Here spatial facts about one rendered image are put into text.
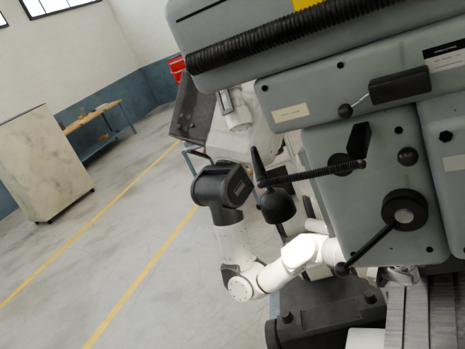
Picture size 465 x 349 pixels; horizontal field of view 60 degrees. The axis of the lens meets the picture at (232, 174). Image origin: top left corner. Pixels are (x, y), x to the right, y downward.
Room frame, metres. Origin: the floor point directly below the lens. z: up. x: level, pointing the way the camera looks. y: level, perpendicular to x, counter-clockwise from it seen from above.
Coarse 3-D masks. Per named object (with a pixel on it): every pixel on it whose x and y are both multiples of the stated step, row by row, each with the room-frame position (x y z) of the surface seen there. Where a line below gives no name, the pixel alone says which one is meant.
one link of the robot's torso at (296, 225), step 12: (288, 132) 1.39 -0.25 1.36; (288, 144) 1.36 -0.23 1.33; (276, 168) 1.40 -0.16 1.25; (288, 168) 1.35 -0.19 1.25; (288, 192) 1.41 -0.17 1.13; (300, 192) 1.42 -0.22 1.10; (300, 204) 1.35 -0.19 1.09; (300, 216) 1.35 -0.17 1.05; (312, 216) 1.34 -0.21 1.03; (288, 228) 1.36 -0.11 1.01; (300, 228) 1.35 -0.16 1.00
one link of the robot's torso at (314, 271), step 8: (312, 200) 1.39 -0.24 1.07; (320, 216) 1.36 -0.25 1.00; (272, 224) 1.41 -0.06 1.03; (312, 232) 1.39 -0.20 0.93; (280, 240) 1.39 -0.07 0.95; (288, 240) 1.41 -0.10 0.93; (312, 264) 1.44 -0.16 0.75; (320, 264) 1.42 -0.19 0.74; (304, 272) 1.47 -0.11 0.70; (312, 272) 1.45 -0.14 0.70; (320, 272) 1.45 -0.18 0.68; (328, 272) 1.44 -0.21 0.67; (312, 280) 1.48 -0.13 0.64
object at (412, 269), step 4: (396, 268) 0.66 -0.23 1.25; (400, 268) 0.65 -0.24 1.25; (404, 268) 0.65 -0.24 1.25; (408, 268) 0.65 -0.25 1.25; (412, 268) 0.65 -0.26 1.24; (416, 268) 0.65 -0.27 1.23; (408, 272) 0.65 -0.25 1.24; (412, 272) 0.65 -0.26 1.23; (416, 272) 0.65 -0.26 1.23; (416, 276) 0.65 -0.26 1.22; (416, 280) 0.65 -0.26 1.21; (400, 284) 0.66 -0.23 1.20; (404, 284) 0.66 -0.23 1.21; (408, 284) 0.65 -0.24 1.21; (416, 284) 0.65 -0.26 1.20
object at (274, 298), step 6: (384, 288) 1.51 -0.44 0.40; (270, 294) 1.81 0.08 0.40; (276, 294) 1.79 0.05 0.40; (384, 294) 1.47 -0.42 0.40; (270, 300) 1.77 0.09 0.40; (276, 300) 1.75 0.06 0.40; (270, 306) 1.72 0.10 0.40; (276, 306) 1.70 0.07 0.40; (270, 312) 1.68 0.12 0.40; (276, 312) 1.66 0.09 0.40; (270, 318) 1.64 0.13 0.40; (276, 318) 1.62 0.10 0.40
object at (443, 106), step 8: (440, 96) 0.51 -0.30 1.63; (448, 96) 0.50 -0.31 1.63; (456, 96) 0.50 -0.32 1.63; (464, 96) 0.49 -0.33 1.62; (416, 104) 0.54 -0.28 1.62; (424, 104) 0.52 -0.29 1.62; (432, 104) 0.51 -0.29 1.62; (440, 104) 0.51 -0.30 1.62; (448, 104) 0.50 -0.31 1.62; (456, 104) 0.50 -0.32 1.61; (464, 104) 0.49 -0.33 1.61; (424, 112) 0.52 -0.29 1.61; (432, 112) 0.51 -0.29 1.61; (440, 112) 0.51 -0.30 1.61; (448, 112) 0.50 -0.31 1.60; (456, 112) 0.50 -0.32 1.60; (464, 112) 0.49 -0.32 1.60; (424, 120) 0.52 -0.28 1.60; (432, 120) 0.52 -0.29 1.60
